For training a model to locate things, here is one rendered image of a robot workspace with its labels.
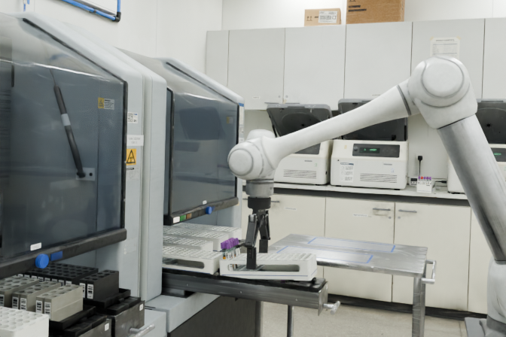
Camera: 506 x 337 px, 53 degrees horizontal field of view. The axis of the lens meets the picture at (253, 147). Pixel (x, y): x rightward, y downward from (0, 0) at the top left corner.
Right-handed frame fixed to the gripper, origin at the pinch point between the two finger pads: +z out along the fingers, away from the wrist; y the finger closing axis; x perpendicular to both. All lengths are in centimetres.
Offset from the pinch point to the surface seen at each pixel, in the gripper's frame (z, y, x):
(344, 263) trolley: 4.8, 26.7, -23.7
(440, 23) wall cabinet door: -130, 258, -55
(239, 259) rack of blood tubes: -0.4, -4.9, 4.5
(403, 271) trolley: 5, 26, -44
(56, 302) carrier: 0, -59, 28
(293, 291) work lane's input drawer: 6.7, -6.7, -13.8
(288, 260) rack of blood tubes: -1.9, -4.9, -11.4
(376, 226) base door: 24, 228, -16
